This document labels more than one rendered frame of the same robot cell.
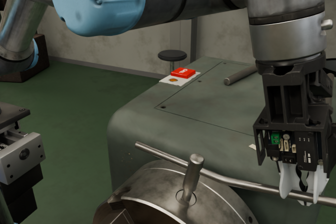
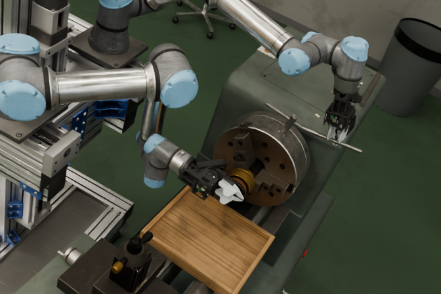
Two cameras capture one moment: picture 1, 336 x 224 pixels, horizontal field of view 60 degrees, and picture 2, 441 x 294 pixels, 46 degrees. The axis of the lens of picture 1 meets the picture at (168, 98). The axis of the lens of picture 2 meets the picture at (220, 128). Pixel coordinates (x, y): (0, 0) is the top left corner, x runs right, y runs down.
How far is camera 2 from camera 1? 1.25 m
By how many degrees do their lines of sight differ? 18
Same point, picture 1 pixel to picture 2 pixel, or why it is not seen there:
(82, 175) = not seen: hidden behind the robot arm
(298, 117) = (342, 111)
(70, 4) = (287, 66)
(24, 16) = not seen: outside the picture
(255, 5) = (340, 72)
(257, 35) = (337, 81)
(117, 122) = (235, 80)
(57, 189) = not seen: hidden behind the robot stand
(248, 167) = (312, 125)
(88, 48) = not seen: outside the picture
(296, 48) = (348, 90)
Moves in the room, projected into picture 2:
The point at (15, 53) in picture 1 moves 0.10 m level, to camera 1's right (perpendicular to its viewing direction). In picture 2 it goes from (160, 5) to (187, 12)
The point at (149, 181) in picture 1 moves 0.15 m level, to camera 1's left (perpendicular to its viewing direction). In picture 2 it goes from (262, 122) to (218, 113)
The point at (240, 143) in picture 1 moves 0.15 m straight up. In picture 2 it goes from (310, 111) to (327, 77)
